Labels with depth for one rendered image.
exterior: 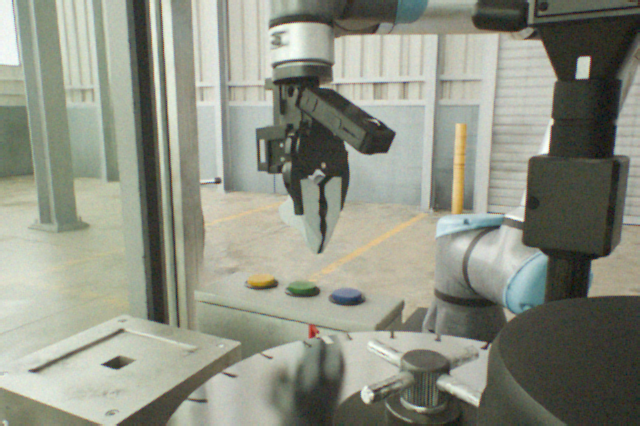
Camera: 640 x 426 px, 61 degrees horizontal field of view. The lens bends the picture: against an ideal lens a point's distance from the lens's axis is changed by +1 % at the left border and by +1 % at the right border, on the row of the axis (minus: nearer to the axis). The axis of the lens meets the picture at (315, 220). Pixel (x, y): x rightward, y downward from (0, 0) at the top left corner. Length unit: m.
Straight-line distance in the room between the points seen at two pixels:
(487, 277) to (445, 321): 0.14
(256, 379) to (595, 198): 0.27
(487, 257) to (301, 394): 0.50
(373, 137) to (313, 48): 0.13
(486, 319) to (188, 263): 0.49
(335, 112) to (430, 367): 0.32
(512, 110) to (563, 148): 5.93
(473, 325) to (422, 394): 0.61
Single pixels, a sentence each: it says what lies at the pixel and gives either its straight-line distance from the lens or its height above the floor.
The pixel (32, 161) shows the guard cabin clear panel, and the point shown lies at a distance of 0.66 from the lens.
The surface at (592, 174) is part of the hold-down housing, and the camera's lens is 0.31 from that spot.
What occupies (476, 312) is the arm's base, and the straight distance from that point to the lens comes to 0.94.
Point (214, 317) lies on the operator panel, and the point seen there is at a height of 0.86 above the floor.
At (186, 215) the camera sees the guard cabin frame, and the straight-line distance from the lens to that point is 0.80.
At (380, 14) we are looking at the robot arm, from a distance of 0.68.
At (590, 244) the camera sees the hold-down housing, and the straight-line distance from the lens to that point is 0.31.
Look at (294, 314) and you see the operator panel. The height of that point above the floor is 0.89.
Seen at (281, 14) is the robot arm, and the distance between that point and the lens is 0.62.
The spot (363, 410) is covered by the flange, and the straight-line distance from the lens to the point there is 0.37.
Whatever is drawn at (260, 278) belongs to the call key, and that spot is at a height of 0.91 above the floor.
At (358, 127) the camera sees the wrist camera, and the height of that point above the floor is 1.13.
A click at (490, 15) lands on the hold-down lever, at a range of 0.37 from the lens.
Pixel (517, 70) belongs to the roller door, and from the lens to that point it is 6.26.
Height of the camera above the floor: 1.15
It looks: 12 degrees down
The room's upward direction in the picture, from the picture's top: straight up
